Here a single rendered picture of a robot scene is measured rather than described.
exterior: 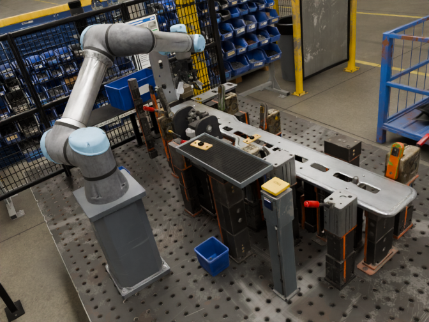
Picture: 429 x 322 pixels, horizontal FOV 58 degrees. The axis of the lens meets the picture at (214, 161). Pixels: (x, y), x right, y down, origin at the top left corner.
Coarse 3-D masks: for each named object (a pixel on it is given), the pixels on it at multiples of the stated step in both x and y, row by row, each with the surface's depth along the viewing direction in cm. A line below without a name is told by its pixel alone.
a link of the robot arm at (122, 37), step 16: (112, 32) 133; (128, 32) 134; (144, 32) 137; (160, 32) 148; (112, 48) 135; (128, 48) 135; (144, 48) 138; (160, 48) 147; (176, 48) 156; (192, 48) 165
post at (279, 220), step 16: (288, 192) 111; (272, 208) 112; (288, 208) 114; (272, 224) 117; (288, 224) 118; (272, 240) 122; (288, 240) 121; (272, 256) 127; (288, 256) 124; (288, 272) 127; (272, 288) 136; (288, 288) 131
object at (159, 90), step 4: (164, 84) 188; (156, 88) 186; (160, 88) 186; (164, 88) 188; (156, 92) 187; (160, 92) 187; (160, 96) 188; (164, 96) 189; (160, 100) 191; (164, 100) 190; (164, 104) 190; (168, 104) 192; (164, 108) 193; (168, 108) 192; (168, 112) 193
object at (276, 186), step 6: (270, 180) 114; (276, 180) 114; (282, 180) 113; (264, 186) 112; (270, 186) 112; (276, 186) 111; (282, 186) 111; (288, 186) 111; (270, 192) 111; (276, 192) 109
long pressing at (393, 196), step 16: (224, 112) 201; (240, 128) 182; (256, 128) 180; (240, 144) 169; (256, 144) 166; (272, 144) 164; (288, 144) 162; (320, 160) 148; (336, 160) 146; (304, 176) 140; (320, 176) 139; (352, 176) 136; (368, 176) 134; (352, 192) 128; (368, 192) 127; (384, 192) 126; (400, 192) 124; (416, 192) 124; (368, 208) 120; (384, 208) 119; (400, 208) 119
